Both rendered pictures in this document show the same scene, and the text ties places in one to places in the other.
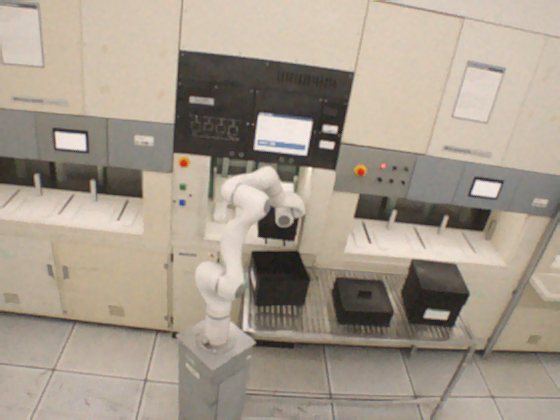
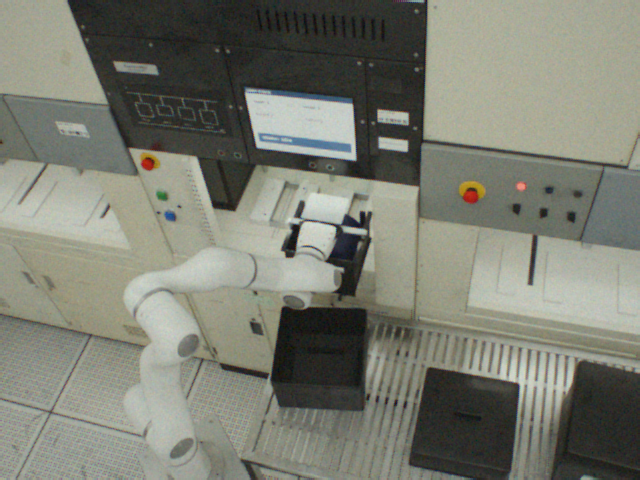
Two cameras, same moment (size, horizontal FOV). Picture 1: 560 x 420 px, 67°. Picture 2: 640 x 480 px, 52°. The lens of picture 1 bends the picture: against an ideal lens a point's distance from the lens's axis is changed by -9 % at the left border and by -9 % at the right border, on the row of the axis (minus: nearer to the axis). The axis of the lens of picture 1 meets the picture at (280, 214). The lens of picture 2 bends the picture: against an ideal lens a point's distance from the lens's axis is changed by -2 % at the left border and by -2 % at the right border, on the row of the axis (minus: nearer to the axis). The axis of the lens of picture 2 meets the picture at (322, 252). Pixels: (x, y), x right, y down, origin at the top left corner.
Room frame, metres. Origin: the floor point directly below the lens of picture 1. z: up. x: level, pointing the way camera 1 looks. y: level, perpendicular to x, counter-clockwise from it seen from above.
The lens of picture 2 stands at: (1.10, -0.59, 2.74)
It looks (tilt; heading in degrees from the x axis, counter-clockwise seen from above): 52 degrees down; 28
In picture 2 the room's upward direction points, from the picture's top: 8 degrees counter-clockwise
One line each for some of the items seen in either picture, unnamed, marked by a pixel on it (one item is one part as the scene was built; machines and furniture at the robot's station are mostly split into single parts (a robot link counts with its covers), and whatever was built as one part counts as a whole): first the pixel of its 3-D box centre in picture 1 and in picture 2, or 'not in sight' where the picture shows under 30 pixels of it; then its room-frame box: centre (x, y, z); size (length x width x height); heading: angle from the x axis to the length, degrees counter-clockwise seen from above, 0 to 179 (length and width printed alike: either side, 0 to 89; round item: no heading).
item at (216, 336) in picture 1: (217, 325); (185, 458); (1.57, 0.21, 0.85); 0.19 x 0.19 x 0.18
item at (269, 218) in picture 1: (278, 212); (328, 242); (2.27, 0.01, 1.11); 0.24 x 0.20 x 0.32; 96
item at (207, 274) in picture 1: (213, 288); (159, 421); (1.58, 0.24, 1.07); 0.19 x 0.12 x 0.24; 64
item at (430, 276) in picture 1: (433, 293); (614, 434); (2.04, -0.93, 0.89); 0.29 x 0.29 x 0.25; 3
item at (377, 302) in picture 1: (362, 299); (466, 421); (1.97, -0.52, 0.83); 0.29 x 0.29 x 0.13; 7
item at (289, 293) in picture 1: (277, 277); (322, 358); (2.02, -0.04, 0.85); 0.28 x 0.28 x 0.17; 16
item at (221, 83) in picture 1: (248, 193); (318, 166); (2.69, 0.23, 0.98); 0.95 x 0.88 x 1.95; 7
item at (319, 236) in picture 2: not in sight; (315, 242); (2.16, 0.00, 1.25); 0.11 x 0.10 x 0.07; 6
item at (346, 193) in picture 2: not in sight; (356, 213); (2.58, 0.05, 0.89); 0.22 x 0.21 x 0.04; 7
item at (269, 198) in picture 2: (230, 212); (285, 203); (2.55, 0.32, 0.89); 0.22 x 0.21 x 0.04; 7
